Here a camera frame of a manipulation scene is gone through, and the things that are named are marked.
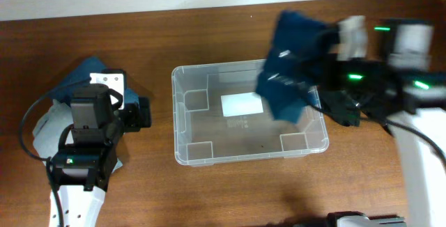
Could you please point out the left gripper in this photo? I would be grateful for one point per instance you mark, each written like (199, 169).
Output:
(138, 114)

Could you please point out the dark blue folded jeans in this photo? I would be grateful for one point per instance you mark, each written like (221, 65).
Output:
(79, 78)

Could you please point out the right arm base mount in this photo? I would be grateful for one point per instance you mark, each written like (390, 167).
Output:
(358, 219)

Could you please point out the black taped cloth bundle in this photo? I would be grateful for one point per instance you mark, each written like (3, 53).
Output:
(340, 108)

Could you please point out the white label in bin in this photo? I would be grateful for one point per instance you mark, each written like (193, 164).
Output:
(241, 104)

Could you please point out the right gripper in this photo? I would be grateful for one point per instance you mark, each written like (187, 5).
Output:
(335, 79)

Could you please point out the navy blue taped cloth bundle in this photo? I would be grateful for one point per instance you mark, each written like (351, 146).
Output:
(293, 63)

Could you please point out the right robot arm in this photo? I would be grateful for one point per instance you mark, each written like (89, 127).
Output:
(398, 92)

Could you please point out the clear plastic storage bin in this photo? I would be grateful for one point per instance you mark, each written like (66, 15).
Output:
(203, 136)

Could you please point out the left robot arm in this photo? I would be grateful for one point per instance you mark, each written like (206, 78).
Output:
(80, 170)

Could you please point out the light grey folded jeans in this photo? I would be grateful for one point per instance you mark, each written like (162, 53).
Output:
(49, 127)

